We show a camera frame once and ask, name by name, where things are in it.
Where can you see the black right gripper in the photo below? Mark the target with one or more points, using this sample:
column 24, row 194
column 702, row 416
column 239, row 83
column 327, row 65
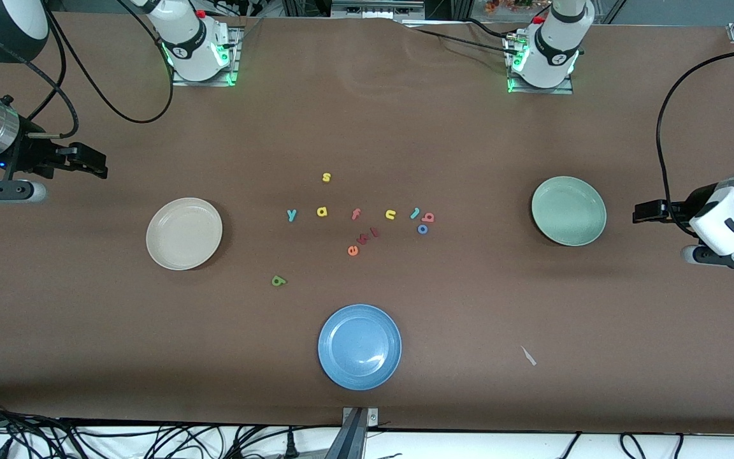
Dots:
column 30, row 156

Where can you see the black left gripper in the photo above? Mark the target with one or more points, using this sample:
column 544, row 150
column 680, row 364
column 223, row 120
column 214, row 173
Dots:
column 678, row 211

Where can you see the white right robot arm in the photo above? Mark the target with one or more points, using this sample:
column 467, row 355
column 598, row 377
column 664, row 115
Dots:
column 188, row 44

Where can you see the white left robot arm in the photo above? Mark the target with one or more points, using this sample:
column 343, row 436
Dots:
column 555, row 51

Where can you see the green round plate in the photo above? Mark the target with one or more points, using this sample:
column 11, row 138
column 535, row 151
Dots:
column 569, row 211

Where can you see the beige round plate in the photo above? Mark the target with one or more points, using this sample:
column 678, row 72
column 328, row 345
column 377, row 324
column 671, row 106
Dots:
column 183, row 234

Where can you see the white paper scrap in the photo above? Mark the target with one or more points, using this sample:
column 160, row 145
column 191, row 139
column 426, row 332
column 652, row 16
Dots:
column 528, row 356

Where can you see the green letter g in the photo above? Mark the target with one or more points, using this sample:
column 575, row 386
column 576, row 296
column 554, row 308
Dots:
column 278, row 280

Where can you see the orange floral object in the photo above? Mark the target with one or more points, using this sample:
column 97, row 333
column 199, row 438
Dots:
column 507, row 5

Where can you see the red letter k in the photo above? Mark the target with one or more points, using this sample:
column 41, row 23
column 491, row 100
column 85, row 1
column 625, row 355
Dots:
column 362, row 240

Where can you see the brown table cover sheet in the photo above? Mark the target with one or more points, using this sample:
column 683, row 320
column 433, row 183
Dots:
column 373, row 95

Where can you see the blue round plate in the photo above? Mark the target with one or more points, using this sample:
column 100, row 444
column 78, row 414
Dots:
column 359, row 347

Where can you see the grey power strip box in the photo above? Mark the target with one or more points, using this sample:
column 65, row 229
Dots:
column 376, row 7

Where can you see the black power plug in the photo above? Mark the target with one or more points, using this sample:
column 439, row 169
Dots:
column 290, row 446

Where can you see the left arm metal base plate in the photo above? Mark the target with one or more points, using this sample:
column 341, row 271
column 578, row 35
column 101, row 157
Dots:
column 539, row 90

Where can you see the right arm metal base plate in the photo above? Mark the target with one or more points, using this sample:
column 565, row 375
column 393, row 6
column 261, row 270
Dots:
column 234, row 70

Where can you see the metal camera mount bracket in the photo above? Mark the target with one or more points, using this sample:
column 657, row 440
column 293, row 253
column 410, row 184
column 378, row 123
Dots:
column 359, row 415

